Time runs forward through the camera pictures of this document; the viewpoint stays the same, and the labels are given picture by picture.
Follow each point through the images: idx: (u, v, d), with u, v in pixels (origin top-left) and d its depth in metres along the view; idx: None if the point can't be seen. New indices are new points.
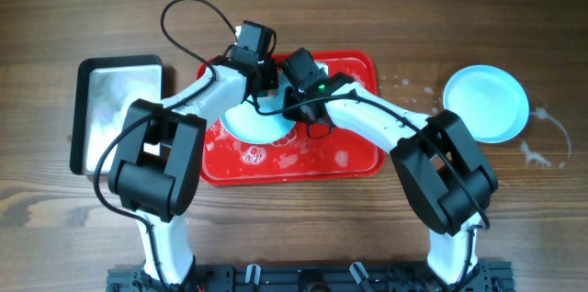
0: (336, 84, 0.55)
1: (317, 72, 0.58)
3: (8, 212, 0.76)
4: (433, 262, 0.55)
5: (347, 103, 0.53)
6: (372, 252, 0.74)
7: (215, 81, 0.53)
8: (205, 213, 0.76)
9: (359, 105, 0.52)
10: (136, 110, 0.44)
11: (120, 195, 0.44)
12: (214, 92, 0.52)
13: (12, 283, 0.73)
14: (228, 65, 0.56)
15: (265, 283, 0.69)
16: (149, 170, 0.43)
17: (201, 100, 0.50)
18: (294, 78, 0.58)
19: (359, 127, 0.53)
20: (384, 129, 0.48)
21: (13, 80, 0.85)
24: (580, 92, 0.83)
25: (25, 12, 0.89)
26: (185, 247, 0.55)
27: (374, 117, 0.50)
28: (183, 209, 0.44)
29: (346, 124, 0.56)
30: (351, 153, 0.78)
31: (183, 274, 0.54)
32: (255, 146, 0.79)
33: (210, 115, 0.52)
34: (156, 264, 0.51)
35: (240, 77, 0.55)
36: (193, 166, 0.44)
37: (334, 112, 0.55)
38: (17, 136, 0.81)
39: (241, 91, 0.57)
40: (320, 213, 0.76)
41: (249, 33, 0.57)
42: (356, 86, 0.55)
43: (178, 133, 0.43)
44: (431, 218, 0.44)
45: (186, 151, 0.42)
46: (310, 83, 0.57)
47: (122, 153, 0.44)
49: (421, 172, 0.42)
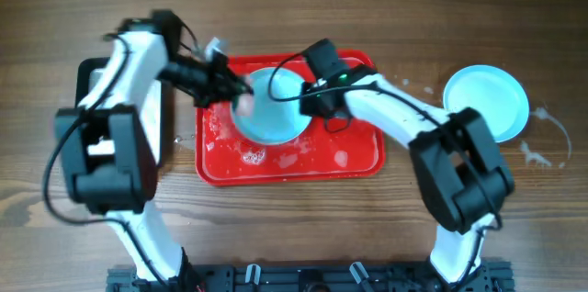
0: (357, 76, 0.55)
1: (339, 61, 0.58)
3: (8, 212, 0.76)
4: (434, 259, 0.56)
5: (367, 94, 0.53)
6: (372, 252, 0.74)
7: (130, 54, 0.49)
8: (205, 212, 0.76)
9: (378, 96, 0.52)
10: (62, 119, 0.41)
11: (85, 203, 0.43)
12: (134, 67, 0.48)
13: (12, 283, 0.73)
14: (137, 32, 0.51)
15: (265, 283, 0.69)
16: (104, 170, 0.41)
17: (123, 80, 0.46)
18: (316, 68, 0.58)
19: (377, 118, 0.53)
20: (403, 121, 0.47)
21: (13, 80, 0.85)
24: (579, 92, 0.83)
25: (26, 12, 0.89)
26: (170, 240, 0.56)
27: (393, 110, 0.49)
28: (150, 196, 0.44)
29: (364, 117, 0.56)
30: (352, 153, 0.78)
31: (175, 266, 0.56)
32: (255, 147, 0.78)
33: (141, 92, 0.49)
34: (147, 263, 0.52)
35: (152, 39, 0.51)
36: (142, 152, 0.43)
37: (354, 103, 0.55)
38: (17, 135, 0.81)
39: (163, 55, 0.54)
40: (321, 213, 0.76)
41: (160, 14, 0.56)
42: (378, 79, 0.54)
43: (112, 127, 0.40)
44: (443, 214, 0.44)
45: (129, 141, 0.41)
46: (333, 72, 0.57)
47: (69, 168, 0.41)
49: (437, 168, 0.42)
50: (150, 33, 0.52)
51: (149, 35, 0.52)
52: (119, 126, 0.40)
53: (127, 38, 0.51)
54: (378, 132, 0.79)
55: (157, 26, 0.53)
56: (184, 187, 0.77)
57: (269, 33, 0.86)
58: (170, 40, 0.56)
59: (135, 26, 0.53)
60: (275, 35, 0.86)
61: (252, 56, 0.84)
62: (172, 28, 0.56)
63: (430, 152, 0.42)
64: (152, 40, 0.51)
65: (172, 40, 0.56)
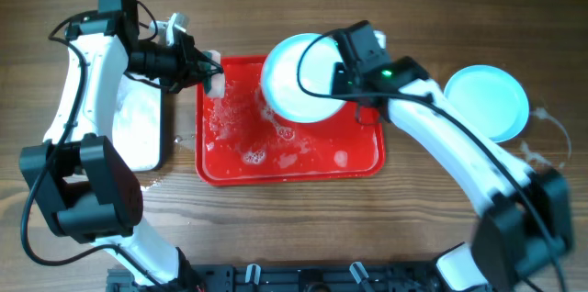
0: (405, 77, 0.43)
1: (379, 50, 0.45)
3: (8, 212, 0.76)
4: (440, 263, 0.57)
5: (422, 110, 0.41)
6: (372, 252, 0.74)
7: (86, 67, 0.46)
8: (205, 212, 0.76)
9: (436, 117, 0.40)
10: (28, 162, 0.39)
11: (70, 236, 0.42)
12: (96, 80, 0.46)
13: (11, 283, 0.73)
14: (92, 33, 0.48)
15: (265, 283, 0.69)
16: (86, 203, 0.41)
17: (86, 108, 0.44)
18: (351, 54, 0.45)
19: (426, 139, 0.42)
20: (472, 168, 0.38)
21: (13, 80, 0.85)
24: (579, 93, 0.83)
25: (26, 12, 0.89)
26: (167, 243, 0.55)
27: (456, 146, 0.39)
28: (135, 218, 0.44)
29: (403, 127, 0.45)
30: (351, 153, 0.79)
31: (175, 269, 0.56)
32: (255, 147, 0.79)
33: (109, 101, 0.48)
34: (146, 273, 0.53)
35: (110, 40, 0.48)
36: (121, 181, 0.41)
37: (398, 114, 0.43)
38: (18, 136, 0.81)
39: (123, 53, 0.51)
40: (320, 213, 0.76)
41: None
42: (435, 91, 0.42)
43: (84, 162, 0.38)
44: (500, 279, 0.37)
45: (105, 179, 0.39)
46: (371, 64, 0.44)
47: (47, 208, 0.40)
49: (512, 241, 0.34)
50: (102, 33, 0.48)
51: (103, 35, 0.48)
52: (93, 162, 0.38)
53: (80, 43, 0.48)
54: (378, 132, 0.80)
55: (107, 21, 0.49)
56: (185, 187, 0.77)
57: (269, 33, 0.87)
58: (128, 30, 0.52)
59: (84, 26, 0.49)
60: (275, 35, 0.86)
61: (254, 55, 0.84)
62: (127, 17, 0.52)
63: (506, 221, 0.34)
64: (108, 44, 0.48)
65: (129, 28, 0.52)
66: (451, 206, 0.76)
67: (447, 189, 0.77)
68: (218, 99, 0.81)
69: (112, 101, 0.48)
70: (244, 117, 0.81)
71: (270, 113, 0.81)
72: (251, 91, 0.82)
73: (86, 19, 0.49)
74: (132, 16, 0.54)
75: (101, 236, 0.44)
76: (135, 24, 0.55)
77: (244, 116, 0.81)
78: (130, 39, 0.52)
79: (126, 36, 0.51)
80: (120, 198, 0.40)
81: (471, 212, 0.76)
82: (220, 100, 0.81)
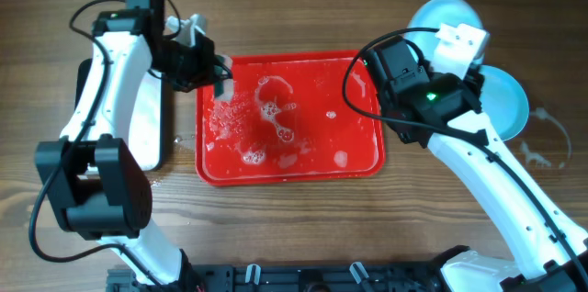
0: (446, 96, 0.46)
1: (413, 69, 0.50)
3: (8, 212, 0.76)
4: (446, 270, 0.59)
5: (473, 151, 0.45)
6: (372, 252, 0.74)
7: (109, 65, 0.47)
8: (205, 213, 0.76)
9: (489, 164, 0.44)
10: (41, 157, 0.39)
11: (78, 231, 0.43)
12: (117, 80, 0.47)
13: (10, 283, 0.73)
14: (116, 31, 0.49)
15: (265, 283, 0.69)
16: (96, 202, 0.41)
17: (106, 106, 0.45)
18: (384, 72, 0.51)
19: (474, 181, 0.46)
20: (526, 230, 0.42)
21: (12, 80, 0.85)
24: (579, 93, 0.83)
25: (25, 12, 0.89)
26: (171, 246, 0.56)
27: (511, 200, 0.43)
28: (144, 221, 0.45)
29: (448, 161, 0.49)
30: (351, 153, 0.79)
31: (175, 272, 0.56)
32: (255, 146, 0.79)
33: (131, 98, 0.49)
34: (147, 273, 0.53)
35: (135, 40, 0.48)
36: (133, 183, 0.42)
37: (443, 146, 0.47)
38: (18, 136, 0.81)
39: (147, 55, 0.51)
40: (320, 213, 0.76)
41: None
42: (487, 126, 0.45)
43: (97, 162, 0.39)
44: None
45: (118, 181, 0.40)
46: (404, 83, 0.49)
47: (57, 203, 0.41)
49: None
50: (128, 32, 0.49)
51: (128, 35, 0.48)
52: (106, 162, 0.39)
53: (105, 39, 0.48)
54: (378, 131, 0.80)
55: (134, 21, 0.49)
56: (185, 187, 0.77)
57: (268, 33, 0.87)
58: (154, 29, 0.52)
59: (111, 22, 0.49)
60: (274, 35, 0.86)
61: (254, 55, 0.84)
62: (153, 16, 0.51)
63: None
64: (133, 43, 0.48)
65: (155, 28, 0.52)
66: (451, 206, 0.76)
67: (447, 189, 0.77)
68: None
69: (132, 102, 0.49)
70: (244, 117, 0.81)
71: (271, 113, 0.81)
72: (251, 91, 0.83)
73: (114, 15, 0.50)
74: (160, 15, 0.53)
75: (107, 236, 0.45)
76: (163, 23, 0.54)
77: (244, 116, 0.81)
78: (156, 39, 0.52)
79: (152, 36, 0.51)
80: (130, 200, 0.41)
81: (471, 212, 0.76)
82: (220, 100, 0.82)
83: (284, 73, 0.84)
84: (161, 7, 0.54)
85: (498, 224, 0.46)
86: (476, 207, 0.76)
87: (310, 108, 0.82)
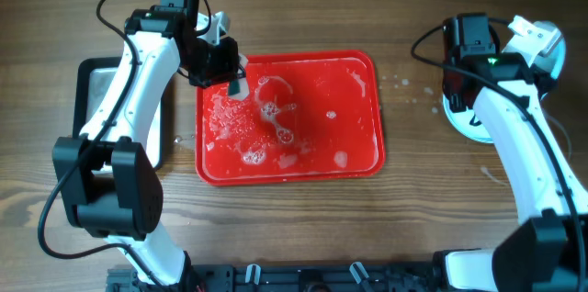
0: (506, 66, 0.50)
1: (485, 43, 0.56)
3: (8, 212, 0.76)
4: (448, 258, 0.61)
5: (511, 108, 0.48)
6: (371, 252, 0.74)
7: (137, 65, 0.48)
8: (205, 213, 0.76)
9: (523, 123, 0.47)
10: (60, 153, 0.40)
11: (86, 230, 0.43)
12: (143, 81, 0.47)
13: (10, 283, 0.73)
14: (148, 30, 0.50)
15: (265, 283, 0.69)
16: (107, 202, 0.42)
17: (129, 107, 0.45)
18: (458, 39, 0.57)
19: (504, 138, 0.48)
20: (537, 179, 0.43)
21: (13, 80, 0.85)
24: (579, 93, 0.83)
25: (25, 12, 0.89)
26: (175, 247, 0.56)
27: (533, 154, 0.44)
28: (152, 226, 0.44)
29: (488, 122, 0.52)
30: (351, 153, 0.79)
31: (177, 273, 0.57)
32: (255, 146, 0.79)
33: (153, 101, 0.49)
34: (149, 274, 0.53)
35: (166, 44, 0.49)
36: (146, 187, 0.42)
37: (486, 103, 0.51)
38: (18, 136, 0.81)
39: (176, 57, 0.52)
40: (320, 213, 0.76)
41: None
42: (532, 95, 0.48)
43: (113, 162, 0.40)
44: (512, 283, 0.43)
45: (131, 184, 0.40)
46: (474, 50, 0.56)
47: (69, 199, 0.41)
49: (544, 263, 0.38)
50: (160, 34, 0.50)
51: (160, 36, 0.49)
52: (121, 165, 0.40)
53: (136, 39, 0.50)
54: (378, 132, 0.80)
55: (168, 23, 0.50)
56: (185, 187, 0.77)
57: (269, 32, 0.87)
58: (186, 32, 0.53)
59: (144, 21, 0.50)
60: (275, 35, 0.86)
61: (254, 55, 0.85)
62: (186, 17, 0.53)
63: (544, 250, 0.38)
64: (163, 45, 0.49)
65: (188, 30, 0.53)
66: (451, 206, 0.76)
67: (447, 189, 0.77)
68: (218, 98, 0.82)
69: (155, 104, 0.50)
70: (244, 117, 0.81)
71: (270, 113, 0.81)
72: (251, 91, 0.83)
73: (148, 14, 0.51)
74: (194, 16, 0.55)
75: (115, 236, 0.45)
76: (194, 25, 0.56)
77: (244, 116, 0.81)
78: (186, 40, 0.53)
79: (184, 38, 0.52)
80: (141, 204, 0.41)
81: (471, 213, 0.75)
82: (220, 99, 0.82)
83: (284, 73, 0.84)
84: (196, 8, 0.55)
85: (514, 185, 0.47)
86: (476, 207, 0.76)
87: (310, 108, 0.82)
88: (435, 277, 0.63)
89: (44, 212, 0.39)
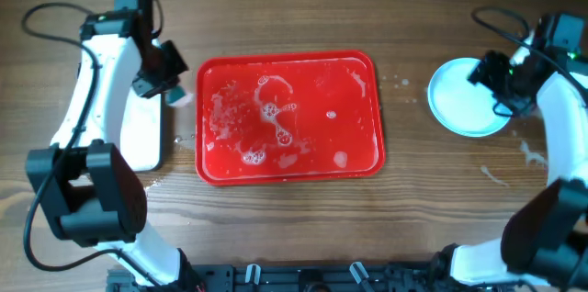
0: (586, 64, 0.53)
1: (571, 44, 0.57)
3: (8, 212, 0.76)
4: (457, 252, 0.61)
5: (575, 95, 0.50)
6: (372, 252, 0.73)
7: (98, 69, 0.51)
8: (205, 212, 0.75)
9: (582, 109, 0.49)
10: (34, 164, 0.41)
11: (73, 240, 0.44)
12: (107, 83, 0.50)
13: (10, 283, 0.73)
14: (107, 33, 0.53)
15: (265, 283, 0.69)
16: (92, 207, 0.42)
17: (96, 107, 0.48)
18: (548, 32, 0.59)
19: (559, 117, 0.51)
20: (582, 155, 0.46)
21: (13, 80, 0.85)
24: None
25: (26, 12, 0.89)
26: (167, 246, 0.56)
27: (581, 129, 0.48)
28: (139, 225, 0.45)
29: (549, 106, 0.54)
30: (351, 153, 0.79)
31: (175, 271, 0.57)
32: (255, 146, 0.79)
33: (118, 101, 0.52)
34: (146, 275, 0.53)
35: (124, 42, 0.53)
36: (127, 188, 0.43)
37: (554, 88, 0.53)
38: (18, 136, 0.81)
39: (135, 56, 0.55)
40: (320, 213, 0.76)
41: None
42: None
43: (89, 169, 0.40)
44: (516, 246, 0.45)
45: (111, 186, 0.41)
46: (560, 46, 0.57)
47: (50, 211, 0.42)
49: (555, 224, 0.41)
50: (117, 34, 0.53)
51: (118, 37, 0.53)
52: (99, 171, 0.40)
53: (92, 42, 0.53)
54: (378, 132, 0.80)
55: (123, 23, 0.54)
56: (185, 187, 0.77)
57: (269, 33, 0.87)
58: (141, 30, 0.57)
59: (99, 26, 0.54)
60: (275, 35, 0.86)
61: (254, 55, 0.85)
62: (141, 17, 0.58)
63: (561, 209, 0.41)
64: (122, 45, 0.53)
65: (142, 30, 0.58)
66: (451, 206, 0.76)
67: (447, 189, 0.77)
68: (218, 99, 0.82)
69: (121, 105, 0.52)
70: (244, 116, 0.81)
71: (271, 114, 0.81)
72: (251, 90, 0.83)
73: (102, 18, 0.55)
74: (147, 14, 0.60)
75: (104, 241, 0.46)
76: (148, 25, 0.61)
77: (244, 116, 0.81)
78: (142, 40, 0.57)
79: (139, 37, 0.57)
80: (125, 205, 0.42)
81: (471, 213, 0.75)
82: (220, 99, 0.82)
83: (284, 73, 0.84)
84: (147, 9, 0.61)
85: (555, 162, 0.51)
86: (476, 207, 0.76)
87: (310, 108, 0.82)
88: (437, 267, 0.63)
89: (28, 218, 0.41)
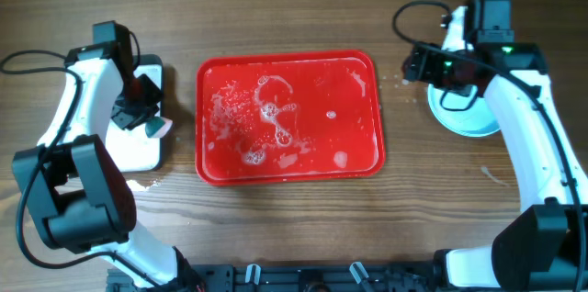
0: (519, 56, 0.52)
1: (503, 28, 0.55)
3: (8, 212, 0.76)
4: (449, 256, 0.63)
5: (521, 96, 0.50)
6: (372, 252, 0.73)
7: (82, 84, 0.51)
8: (205, 212, 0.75)
9: (533, 113, 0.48)
10: (21, 163, 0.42)
11: (63, 245, 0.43)
12: (90, 95, 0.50)
13: (10, 283, 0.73)
14: (88, 55, 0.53)
15: (265, 283, 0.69)
16: (80, 205, 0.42)
17: (79, 115, 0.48)
18: (477, 22, 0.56)
19: (513, 124, 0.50)
20: (544, 168, 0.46)
21: (13, 80, 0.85)
24: (581, 92, 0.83)
25: (26, 12, 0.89)
26: (163, 244, 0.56)
27: (537, 139, 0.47)
28: (130, 225, 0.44)
29: (499, 110, 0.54)
30: (351, 153, 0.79)
31: (174, 269, 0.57)
32: (256, 146, 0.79)
33: (103, 114, 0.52)
34: (144, 275, 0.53)
35: (105, 61, 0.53)
36: (114, 182, 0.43)
37: (498, 90, 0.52)
38: (18, 135, 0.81)
39: (117, 77, 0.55)
40: (320, 213, 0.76)
41: (101, 28, 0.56)
42: (544, 84, 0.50)
43: (75, 159, 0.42)
44: (512, 269, 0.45)
45: (97, 175, 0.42)
46: (491, 36, 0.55)
47: (39, 213, 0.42)
49: (542, 252, 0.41)
50: (98, 57, 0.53)
51: (98, 59, 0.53)
52: (84, 159, 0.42)
53: (76, 66, 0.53)
54: (378, 131, 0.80)
55: (103, 49, 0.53)
56: (185, 187, 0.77)
57: (269, 33, 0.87)
58: (122, 57, 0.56)
59: (82, 54, 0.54)
60: (275, 35, 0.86)
61: (254, 55, 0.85)
62: (121, 49, 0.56)
63: (543, 237, 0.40)
64: (104, 66, 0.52)
65: (123, 57, 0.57)
66: (451, 206, 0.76)
67: (447, 189, 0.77)
68: (218, 98, 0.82)
69: (105, 121, 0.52)
70: (244, 116, 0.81)
71: (271, 114, 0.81)
72: (251, 90, 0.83)
73: (84, 49, 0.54)
74: (127, 48, 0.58)
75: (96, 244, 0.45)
76: (129, 55, 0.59)
77: (244, 115, 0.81)
78: (124, 66, 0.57)
79: (120, 64, 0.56)
80: (113, 197, 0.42)
81: (471, 213, 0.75)
82: (220, 99, 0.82)
83: (284, 73, 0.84)
84: (126, 42, 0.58)
85: (519, 171, 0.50)
86: (476, 207, 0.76)
87: (310, 108, 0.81)
88: (435, 275, 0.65)
89: (18, 221, 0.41)
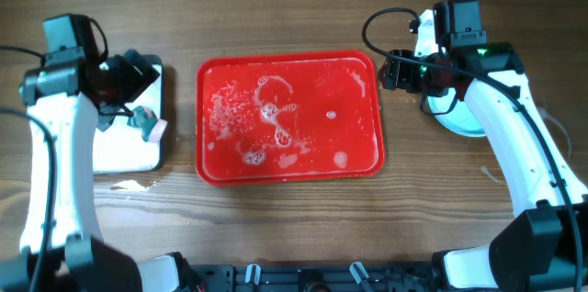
0: (495, 56, 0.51)
1: (475, 29, 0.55)
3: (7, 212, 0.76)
4: (447, 257, 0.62)
5: (502, 98, 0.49)
6: (372, 252, 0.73)
7: (53, 141, 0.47)
8: (205, 212, 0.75)
9: (514, 114, 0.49)
10: (12, 279, 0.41)
11: None
12: (66, 154, 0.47)
13: None
14: (53, 84, 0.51)
15: (265, 283, 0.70)
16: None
17: (60, 184, 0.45)
18: (448, 25, 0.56)
19: (494, 126, 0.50)
20: (531, 170, 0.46)
21: (13, 80, 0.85)
24: (580, 93, 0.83)
25: (26, 12, 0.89)
26: (161, 264, 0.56)
27: (523, 142, 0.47)
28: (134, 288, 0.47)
29: (478, 112, 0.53)
30: (351, 154, 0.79)
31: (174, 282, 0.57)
32: (255, 146, 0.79)
33: (85, 163, 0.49)
34: None
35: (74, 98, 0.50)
36: (114, 269, 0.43)
37: (476, 95, 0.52)
38: (18, 136, 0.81)
39: (90, 108, 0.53)
40: (320, 213, 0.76)
41: (62, 31, 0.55)
42: (522, 84, 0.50)
43: (69, 265, 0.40)
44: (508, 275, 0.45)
45: (96, 275, 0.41)
46: (464, 38, 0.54)
47: None
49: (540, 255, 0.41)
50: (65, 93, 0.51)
51: (66, 95, 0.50)
52: (76, 262, 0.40)
53: (39, 110, 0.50)
54: (378, 132, 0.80)
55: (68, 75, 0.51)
56: (185, 187, 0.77)
57: (269, 33, 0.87)
58: (92, 73, 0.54)
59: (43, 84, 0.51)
60: (275, 35, 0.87)
61: (254, 55, 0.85)
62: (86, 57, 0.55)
63: (539, 243, 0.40)
64: (73, 106, 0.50)
65: (93, 72, 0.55)
66: (451, 206, 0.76)
67: (447, 189, 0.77)
68: (218, 98, 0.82)
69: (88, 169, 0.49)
70: (244, 116, 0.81)
71: (271, 115, 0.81)
72: (251, 90, 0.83)
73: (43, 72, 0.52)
74: (92, 49, 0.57)
75: None
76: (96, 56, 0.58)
77: (244, 116, 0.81)
78: (96, 84, 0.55)
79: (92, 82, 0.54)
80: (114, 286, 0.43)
81: (471, 212, 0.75)
82: (220, 99, 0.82)
83: (284, 73, 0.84)
84: (87, 35, 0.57)
85: (504, 172, 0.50)
86: (476, 207, 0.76)
87: (310, 108, 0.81)
88: (435, 277, 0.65)
89: None
